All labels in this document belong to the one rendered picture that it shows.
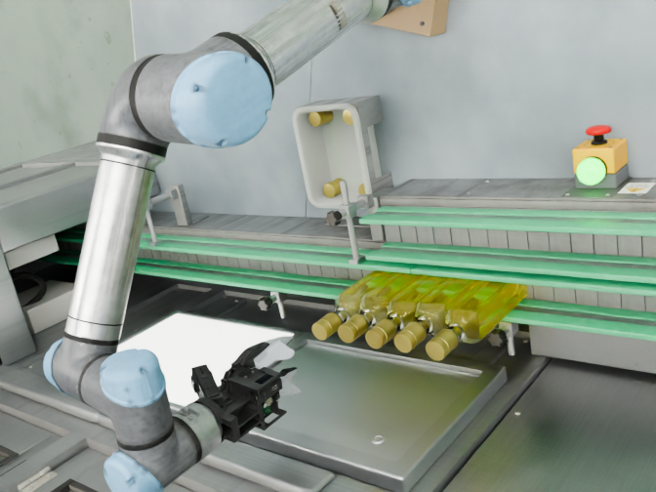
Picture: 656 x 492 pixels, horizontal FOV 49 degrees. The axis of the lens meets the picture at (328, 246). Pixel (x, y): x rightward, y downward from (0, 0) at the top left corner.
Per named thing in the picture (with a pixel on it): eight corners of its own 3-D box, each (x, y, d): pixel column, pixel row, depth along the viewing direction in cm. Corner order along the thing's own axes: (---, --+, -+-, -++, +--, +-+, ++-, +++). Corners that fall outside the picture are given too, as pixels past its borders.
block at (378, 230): (388, 229, 152) (369, 240, 147) (381, 186, 149) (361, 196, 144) (401, 229, 150) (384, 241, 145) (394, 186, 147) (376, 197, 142)
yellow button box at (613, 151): (589, 177, 128) (574, 188, 123) (586, 136, 126) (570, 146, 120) (630, 176, 124) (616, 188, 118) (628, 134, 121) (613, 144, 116)
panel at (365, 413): (180, 319, 183) (63, 385, 159) (177, 308, 182) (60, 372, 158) (508, 381, 126) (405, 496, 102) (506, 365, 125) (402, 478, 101)
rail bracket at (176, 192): (199, 223, 196) (133, 252, 180) (184, 163, 191) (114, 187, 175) (211, 223, 193) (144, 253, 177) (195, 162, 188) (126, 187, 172)
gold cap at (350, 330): (353, 331, 126) (339, 342, 123) (350, 312, 125) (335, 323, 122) (370, 334, 124) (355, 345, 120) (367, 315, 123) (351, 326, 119)
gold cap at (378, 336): (381, 336, 122) (366, 348, 119) (377, 317, 121) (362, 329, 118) (398, 339, 120) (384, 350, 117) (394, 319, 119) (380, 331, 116)
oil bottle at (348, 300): (395, 282, 148) (333, 327, 132) (391, 257, 146) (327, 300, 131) (419, 285, 144) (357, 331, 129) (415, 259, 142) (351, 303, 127)
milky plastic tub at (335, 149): (332, 196, 167) (308, 208, 161) (314, 100, 160) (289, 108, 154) (394, 197, 156) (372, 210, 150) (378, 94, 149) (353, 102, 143)
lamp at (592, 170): (581, 182, 122) (574, 187, 119) (579, 156, 120) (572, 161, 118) (608, 182, 119) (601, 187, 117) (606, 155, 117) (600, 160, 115)
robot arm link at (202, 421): (171, 453, 103) (159, 405, 100) (194, 435, 107) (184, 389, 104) (206, 471, 99) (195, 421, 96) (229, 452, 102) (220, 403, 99)
